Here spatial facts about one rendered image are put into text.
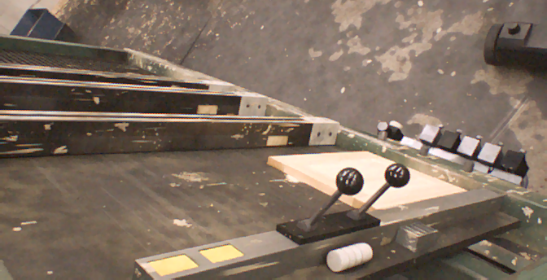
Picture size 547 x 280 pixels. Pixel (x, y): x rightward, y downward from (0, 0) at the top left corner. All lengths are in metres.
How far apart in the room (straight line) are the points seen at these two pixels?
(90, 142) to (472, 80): 1.99
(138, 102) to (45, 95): 0.25
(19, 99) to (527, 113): 2.01
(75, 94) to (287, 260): 0.84
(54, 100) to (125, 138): 0.33
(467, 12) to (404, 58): 0.40
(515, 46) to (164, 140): 1.74
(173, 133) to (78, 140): 0.22
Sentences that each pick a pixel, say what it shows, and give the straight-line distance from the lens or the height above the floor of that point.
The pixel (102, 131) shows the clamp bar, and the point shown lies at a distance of 1.03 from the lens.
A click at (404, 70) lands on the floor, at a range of 2.77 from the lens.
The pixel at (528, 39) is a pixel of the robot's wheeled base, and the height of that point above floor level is 0.19.
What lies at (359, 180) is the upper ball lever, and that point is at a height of 1.55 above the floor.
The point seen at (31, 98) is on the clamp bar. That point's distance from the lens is 1.32.
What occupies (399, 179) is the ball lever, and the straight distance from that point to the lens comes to 0.75.
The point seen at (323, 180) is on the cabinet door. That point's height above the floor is 1.23.
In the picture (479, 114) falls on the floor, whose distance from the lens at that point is 2.50.
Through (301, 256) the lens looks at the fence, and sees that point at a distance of 0.70.
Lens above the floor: 2.10
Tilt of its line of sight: 45 degrees down
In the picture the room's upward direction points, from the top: 46 degrees counter-clockwise
